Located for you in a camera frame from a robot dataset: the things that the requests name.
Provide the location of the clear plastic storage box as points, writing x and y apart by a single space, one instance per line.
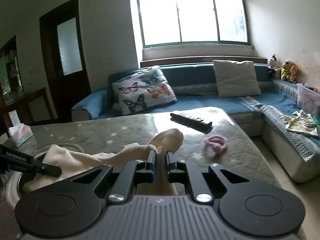
307 97

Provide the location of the cream garment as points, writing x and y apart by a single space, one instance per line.
87 162

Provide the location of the plain white pillow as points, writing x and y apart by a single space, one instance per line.
236 78

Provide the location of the black remote control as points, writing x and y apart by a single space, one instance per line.
190 121

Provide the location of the dark wooden door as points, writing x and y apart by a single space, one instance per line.
72 92

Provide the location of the white carton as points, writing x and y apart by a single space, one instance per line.
15 118

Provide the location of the blue sofa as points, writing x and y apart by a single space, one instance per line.
200 102

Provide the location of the butterfly print pillow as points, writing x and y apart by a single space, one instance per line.
142 90

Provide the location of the yellow green plush toy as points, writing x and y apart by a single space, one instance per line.
286 70

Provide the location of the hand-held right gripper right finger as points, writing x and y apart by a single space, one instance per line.
170 166

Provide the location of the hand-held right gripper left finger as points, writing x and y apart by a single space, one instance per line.
151 166

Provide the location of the green framed window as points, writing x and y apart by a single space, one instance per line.
195 20

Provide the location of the dark wooden cabinet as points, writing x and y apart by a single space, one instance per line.
37 105

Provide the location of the orange plush toy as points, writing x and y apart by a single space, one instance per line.
294 73

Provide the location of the cream patterned cloth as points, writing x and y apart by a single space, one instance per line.
300 126

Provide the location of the white tissue box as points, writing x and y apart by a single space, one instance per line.
22 135

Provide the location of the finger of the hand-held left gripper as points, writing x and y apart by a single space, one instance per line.
30 163

